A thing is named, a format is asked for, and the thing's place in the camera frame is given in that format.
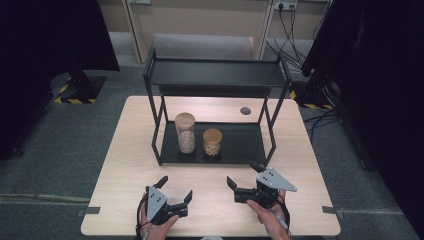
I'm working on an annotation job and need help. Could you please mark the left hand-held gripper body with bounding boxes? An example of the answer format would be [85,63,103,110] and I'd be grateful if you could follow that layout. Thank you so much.
[144,185,190,225]

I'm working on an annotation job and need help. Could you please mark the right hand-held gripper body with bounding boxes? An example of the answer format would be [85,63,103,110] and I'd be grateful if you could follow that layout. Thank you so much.
[233,166,298,210]

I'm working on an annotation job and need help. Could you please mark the medium glass jar wooden lid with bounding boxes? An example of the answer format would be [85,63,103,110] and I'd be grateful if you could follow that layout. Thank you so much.
[202,128,224,157]

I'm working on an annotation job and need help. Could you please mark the tall glass jar wooden lid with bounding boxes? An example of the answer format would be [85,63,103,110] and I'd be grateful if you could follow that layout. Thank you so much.
[174,112,197,155]

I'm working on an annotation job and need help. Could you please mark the black two-tier metal rack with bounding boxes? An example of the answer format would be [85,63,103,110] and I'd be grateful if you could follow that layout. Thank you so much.
[143,46,293,168]

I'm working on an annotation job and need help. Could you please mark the person's left hand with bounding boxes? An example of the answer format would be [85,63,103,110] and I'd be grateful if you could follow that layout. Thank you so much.
[138,201,181,240]

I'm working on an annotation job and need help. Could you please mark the person's right hand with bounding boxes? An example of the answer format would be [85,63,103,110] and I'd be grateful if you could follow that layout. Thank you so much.
[246,189,291,240]

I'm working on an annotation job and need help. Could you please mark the grey floor tape piece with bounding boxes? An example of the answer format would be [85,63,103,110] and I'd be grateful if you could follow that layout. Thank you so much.
[76,206,101,218]
[322,205,345,218]

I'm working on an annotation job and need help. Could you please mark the stand base with hazard tape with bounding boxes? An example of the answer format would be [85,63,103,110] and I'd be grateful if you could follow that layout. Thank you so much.
[288,79,335,111]
[50,71,107,105]

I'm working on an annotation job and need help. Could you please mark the dark curtain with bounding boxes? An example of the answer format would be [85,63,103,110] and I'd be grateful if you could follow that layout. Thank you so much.
[0,0,121,162]
[301,0,424,240]

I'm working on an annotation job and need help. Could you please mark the white power strip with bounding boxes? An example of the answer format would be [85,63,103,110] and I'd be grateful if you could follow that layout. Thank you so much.
[274,0,299,11]

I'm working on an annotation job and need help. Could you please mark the left hand-held gripper black cable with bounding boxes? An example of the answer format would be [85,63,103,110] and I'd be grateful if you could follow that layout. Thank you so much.
[135,192,150,240]

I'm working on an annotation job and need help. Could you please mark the black floor cables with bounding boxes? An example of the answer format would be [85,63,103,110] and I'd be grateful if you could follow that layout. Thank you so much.
[302,107,342,142]

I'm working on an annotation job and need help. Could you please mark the black hanging cables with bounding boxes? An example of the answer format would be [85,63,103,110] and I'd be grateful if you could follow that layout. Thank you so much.
[265,3,332,69]

